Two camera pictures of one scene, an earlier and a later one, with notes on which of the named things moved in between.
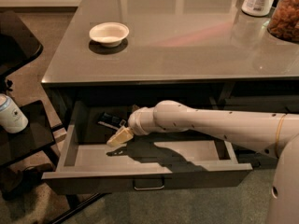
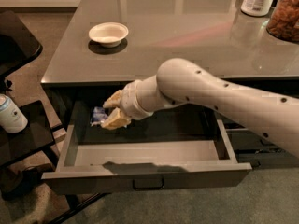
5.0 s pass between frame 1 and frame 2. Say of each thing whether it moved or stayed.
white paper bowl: stayed
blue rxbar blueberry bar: moved
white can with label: stayed
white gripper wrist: moved
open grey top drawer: stayed
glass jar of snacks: stayed
